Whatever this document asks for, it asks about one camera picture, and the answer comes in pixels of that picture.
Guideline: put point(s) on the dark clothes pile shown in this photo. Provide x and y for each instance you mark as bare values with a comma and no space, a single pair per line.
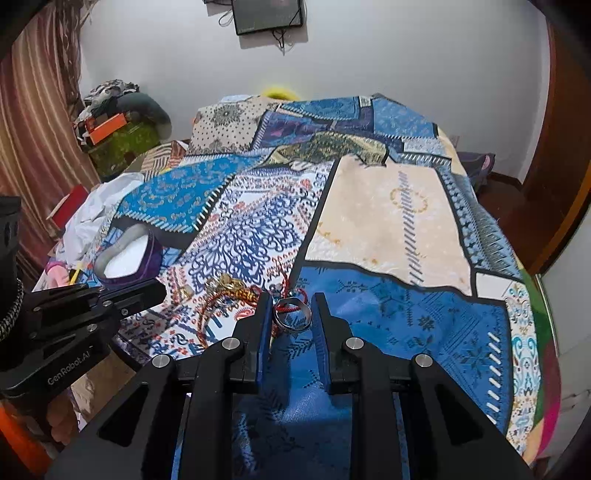
116,96

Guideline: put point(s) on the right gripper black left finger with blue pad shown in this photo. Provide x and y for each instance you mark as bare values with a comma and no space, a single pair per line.
230,367

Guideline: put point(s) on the green patterned storage box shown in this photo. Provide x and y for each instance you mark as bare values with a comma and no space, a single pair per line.
116,152

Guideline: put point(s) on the yellow object behind bed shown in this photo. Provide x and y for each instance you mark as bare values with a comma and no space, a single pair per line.
281,93

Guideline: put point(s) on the purple jewelry box white lining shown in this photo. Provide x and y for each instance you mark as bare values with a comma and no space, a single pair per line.
135,256

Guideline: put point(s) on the striped orange cloth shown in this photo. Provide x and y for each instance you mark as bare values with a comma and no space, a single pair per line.
161,159

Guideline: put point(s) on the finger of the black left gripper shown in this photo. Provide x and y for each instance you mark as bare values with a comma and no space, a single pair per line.
121,302

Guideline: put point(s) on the brown wooden door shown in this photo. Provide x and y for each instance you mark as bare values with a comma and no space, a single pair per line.
542,214

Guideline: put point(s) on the blue patchwork bedspread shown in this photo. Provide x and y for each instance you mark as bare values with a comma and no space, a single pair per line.
366,201

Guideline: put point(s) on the small wall monitor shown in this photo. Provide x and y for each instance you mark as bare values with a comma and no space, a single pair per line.
254,16

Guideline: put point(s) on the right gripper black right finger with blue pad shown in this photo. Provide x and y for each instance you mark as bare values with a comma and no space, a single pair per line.
350,365

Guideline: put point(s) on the orange box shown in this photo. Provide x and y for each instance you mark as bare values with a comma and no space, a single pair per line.
102,131

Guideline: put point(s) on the red and gold jewelry pile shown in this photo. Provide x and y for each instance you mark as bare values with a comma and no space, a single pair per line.
224,292

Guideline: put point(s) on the white crumpled cloth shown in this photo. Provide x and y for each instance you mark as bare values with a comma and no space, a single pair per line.
83,226

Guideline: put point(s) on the red book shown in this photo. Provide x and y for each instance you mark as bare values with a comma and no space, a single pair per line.
68,206

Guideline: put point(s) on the striped pink curtain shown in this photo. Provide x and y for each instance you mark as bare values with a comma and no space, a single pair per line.
41,160

